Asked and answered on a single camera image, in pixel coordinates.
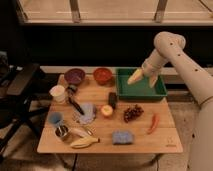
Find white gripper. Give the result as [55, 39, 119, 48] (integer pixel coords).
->
[127, 59, 161, 88]

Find green plastic tray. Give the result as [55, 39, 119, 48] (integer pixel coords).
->
[116, 68, 167, 101]

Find blue sponge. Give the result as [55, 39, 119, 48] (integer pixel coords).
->
[112, 131, 134, 145]

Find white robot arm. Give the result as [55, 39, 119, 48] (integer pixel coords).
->
[127, 32, 213, 171]

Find dark red grapes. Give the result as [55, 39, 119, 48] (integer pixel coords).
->
[124, 105, 144, 123]

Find red bowl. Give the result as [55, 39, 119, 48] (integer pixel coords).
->
[93, 67, 112, 85]

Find red chili pepper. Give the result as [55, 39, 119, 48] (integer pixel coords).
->
[147, 113, 160, 134]

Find light blue cloth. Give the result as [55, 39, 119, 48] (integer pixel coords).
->
[74, 103, 96, 125]

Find purple bowl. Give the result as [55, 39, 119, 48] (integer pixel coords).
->
[64, 68, 85, 85]

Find wooden folding table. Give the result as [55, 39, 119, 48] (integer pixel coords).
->
[37, 74, 183, 153]

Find yellow banana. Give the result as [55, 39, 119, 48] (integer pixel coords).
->
[70, 137, 99, 149]

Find white cup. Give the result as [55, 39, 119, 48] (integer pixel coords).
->
[49, 85, 66, 103]

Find metal can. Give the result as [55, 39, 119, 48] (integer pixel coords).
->
[55, 125, 69, 141]

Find blue cup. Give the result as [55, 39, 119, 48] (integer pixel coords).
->
[48, 112, 63, 128]

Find black chair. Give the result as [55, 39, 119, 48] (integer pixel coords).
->
[0, 51, 48, 163]

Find black handled brush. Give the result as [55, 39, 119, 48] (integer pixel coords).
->
[66, 87, 85, 115]

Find white handled knife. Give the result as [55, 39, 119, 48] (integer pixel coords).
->
[70, 128, 93, 137]

